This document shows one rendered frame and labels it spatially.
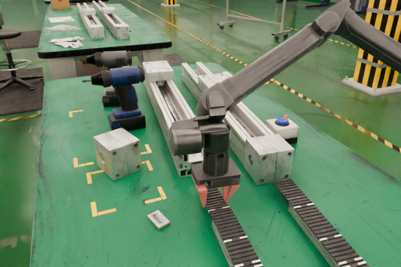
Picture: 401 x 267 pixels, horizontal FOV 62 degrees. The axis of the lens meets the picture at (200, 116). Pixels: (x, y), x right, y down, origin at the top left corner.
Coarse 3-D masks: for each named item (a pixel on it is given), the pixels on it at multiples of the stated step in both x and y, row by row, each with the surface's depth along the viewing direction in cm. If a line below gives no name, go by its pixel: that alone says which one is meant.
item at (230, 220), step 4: (232, 216) 72; (216, 220) 71; (220, 220) 71; (224, 220) 72; (228, 220) 72; (232, 220) 71; (236, 220) 71; (216, 224) 70; (220, 224) 70; (224, 224) 71
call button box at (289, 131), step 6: (270, 120) 110; (270, 126) 108; (276, 126) 106; (282, 126) 106; (288, 126) 106; (294, 126) 106; (276, 132) 105; (282, 132) 105; (288, 132) 106; (294, 132) 106; (288, 138) 107; (294, 138) 108
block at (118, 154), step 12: (108, 132) 95; (120, 132) 95; (96, 144) 93; (108, 144) 89; (120, 144) 89; (132, 144) 90; (96, 156) 95; (108, 156) 88; (120, 156) 89; (132, 156) 92; (108, 168) 90; (120, 168) 90; (132, 168) 93
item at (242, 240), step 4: (244, 236) 67; (224, 240) 67; (228, 240) 66; (232, 240) 66; (236, 240) 66; (240, 240) 67; (244, 240) 66; (248, 240) 66; (224, 244) 66; (228, 244) 65; (232, 244) 65; (236, 244) 66; (240, 244) 66
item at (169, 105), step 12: (144, 84) 156; (168, 84) 135; (156, 96) 123; (168, 96) 134; (180, 96) 123; (156, 108) 123; (168, 108) 121; (180, 108) 116; (168, 120) 104; (168, 132) 102; (168, 144) 104; (180, 156) 90; (192, 156) 93; (180, 168) 91
